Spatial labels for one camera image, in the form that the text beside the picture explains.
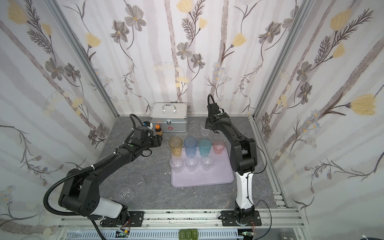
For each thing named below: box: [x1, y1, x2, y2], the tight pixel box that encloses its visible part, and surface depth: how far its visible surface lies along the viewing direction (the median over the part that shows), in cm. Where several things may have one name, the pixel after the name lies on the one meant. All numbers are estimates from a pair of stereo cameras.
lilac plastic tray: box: [171, 146, 234, 188], surface depth 91 cm
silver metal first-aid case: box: [150, 102, 188, 133], surface depth 105 cm
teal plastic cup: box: [198, 139, 212, 156], surface depth 92 cm
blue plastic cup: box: [183, 136, 198, 156], surface depth 91 cm
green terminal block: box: [179, 228, 199, 240], surface depth 69 cm
